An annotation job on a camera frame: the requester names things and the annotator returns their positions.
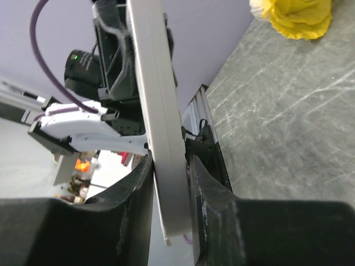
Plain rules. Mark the yellow napa cabbage toy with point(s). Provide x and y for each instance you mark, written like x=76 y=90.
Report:
x=295 y=19

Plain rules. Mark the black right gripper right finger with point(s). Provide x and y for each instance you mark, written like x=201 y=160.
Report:
x=228 y=230

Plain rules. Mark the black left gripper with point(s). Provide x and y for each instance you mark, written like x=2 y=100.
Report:
x=116 y=53

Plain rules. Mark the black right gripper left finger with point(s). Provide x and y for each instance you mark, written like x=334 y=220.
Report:
x=111 y=228

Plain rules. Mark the white remote control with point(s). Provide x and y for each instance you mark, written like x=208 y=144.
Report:
x=162 y=117

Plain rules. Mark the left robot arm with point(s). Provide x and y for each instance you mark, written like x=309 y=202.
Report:
x=84 y=124

